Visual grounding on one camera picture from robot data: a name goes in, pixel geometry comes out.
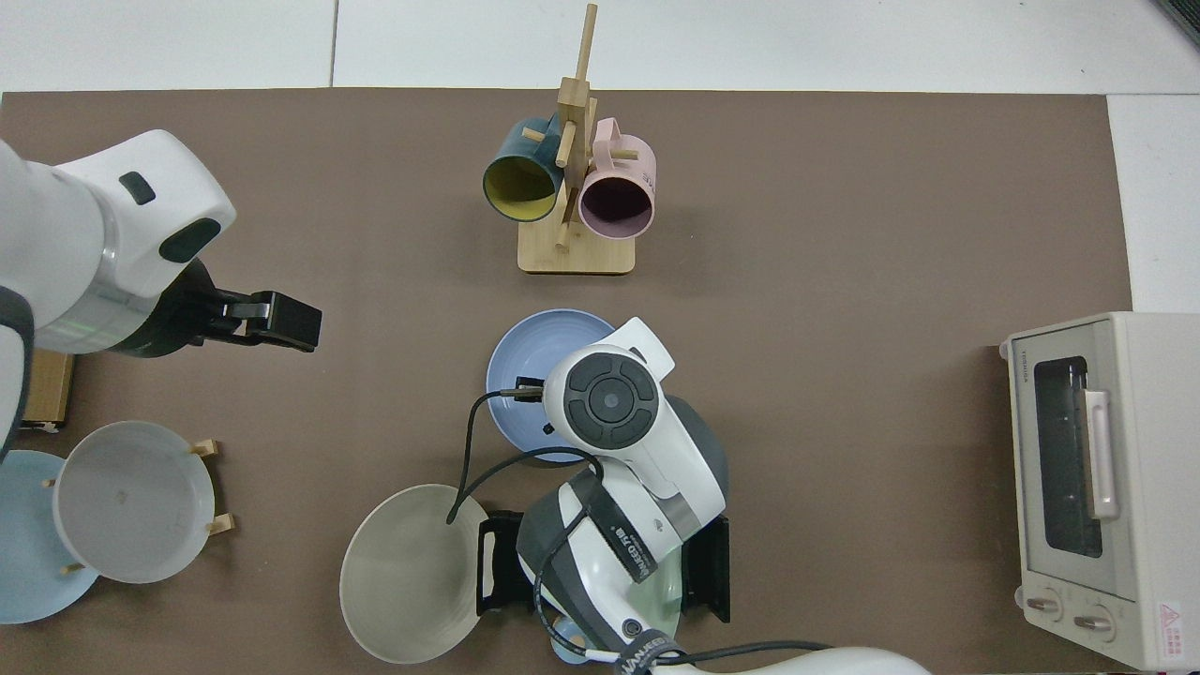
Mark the brown table cloth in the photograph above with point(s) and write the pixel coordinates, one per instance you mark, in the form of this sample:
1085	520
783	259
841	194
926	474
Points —
844	234

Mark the pale green plate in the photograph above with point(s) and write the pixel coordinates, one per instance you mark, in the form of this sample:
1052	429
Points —
664	605

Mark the beige plate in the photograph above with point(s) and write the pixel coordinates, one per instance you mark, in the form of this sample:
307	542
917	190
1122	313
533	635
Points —
412	572

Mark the white grey plate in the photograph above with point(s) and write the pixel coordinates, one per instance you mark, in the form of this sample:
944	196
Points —
131	502

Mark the dark teal cup yellow inside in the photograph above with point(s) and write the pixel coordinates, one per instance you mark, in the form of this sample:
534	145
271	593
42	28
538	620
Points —
520	187

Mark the light blue plate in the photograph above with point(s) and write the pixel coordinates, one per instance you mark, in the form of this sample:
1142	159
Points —
23	544

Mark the pale toaster oven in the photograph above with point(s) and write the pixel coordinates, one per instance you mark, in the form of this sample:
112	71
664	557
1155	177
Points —
1153	469

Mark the small blue round thing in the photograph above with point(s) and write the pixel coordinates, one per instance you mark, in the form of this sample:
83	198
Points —
561	630

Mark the black dish rack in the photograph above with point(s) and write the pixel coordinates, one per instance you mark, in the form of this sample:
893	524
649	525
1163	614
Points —
712	572

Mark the pink cup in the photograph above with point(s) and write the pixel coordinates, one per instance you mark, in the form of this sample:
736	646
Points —
614	202

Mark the wooden peg plate rack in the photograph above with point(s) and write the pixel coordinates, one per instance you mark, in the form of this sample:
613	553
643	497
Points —
204	448

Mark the dark grey corner object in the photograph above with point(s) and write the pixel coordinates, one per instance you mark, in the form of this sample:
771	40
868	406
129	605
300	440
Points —
1183	17

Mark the wooden cup stand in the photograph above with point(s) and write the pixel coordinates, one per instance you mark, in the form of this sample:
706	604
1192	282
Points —
577	253

